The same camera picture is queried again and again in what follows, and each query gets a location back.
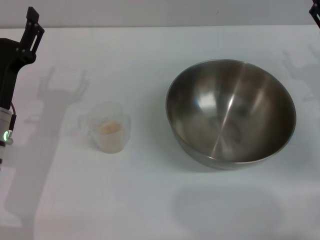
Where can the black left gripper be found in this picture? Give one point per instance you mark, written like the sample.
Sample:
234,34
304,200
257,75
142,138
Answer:
8,65

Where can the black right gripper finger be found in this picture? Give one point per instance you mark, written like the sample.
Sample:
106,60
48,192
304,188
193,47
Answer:
316,8

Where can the white rice grains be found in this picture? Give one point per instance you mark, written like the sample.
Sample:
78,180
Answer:
110,128

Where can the clear plastic measuring cup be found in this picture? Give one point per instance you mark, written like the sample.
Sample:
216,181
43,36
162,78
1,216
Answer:
110,140

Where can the stainless steel mixing bowl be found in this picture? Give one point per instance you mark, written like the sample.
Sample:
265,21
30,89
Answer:
230,112

